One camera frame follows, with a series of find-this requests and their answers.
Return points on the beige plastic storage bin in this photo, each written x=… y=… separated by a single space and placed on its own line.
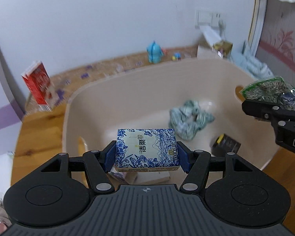
x=143 y=98

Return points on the white purple flat board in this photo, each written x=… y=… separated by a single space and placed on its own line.
x=10 y=116

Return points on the red white milk carton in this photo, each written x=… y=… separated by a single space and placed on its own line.
x=40 y=85

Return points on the bag of green tea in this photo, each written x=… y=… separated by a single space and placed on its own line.
x=273 y=90

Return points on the white paper box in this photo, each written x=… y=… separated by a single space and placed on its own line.
x=208 y=38

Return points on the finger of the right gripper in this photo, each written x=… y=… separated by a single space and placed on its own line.
x=267 y=110

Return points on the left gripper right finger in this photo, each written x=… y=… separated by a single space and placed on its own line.
x=196 y=165

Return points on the Hello Kitty small box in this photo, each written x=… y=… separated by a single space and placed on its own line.
x=124 y=177

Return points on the small black box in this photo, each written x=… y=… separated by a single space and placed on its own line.
x=223 y=145

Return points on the blue toy figure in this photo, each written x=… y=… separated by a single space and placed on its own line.
x=154 y=53

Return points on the wall switch and socket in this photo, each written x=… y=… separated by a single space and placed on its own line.
x=208 y=18

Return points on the green plaid scrunchie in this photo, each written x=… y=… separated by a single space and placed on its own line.
x=188 y=119

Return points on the light blue bedding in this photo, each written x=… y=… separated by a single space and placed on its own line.
x=251 y=65

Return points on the olive gold packet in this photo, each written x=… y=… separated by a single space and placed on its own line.
x=223 y=48

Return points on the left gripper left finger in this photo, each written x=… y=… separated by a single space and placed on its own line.
x=97 y=165

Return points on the blue white porcelain-pattern box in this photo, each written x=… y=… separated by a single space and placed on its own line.
x=146 y=150

